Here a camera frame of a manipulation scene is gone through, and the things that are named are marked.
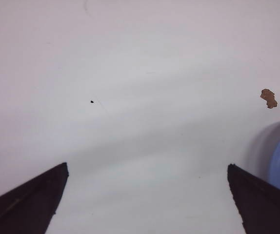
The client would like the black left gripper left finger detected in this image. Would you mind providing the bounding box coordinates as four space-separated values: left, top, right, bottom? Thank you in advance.
0 162 69 234

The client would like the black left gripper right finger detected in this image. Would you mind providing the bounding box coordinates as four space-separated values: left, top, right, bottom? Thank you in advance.
227 164 280 234

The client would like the small brown scrap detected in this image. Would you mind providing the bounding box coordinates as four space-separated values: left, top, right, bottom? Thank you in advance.
260 89 278 109

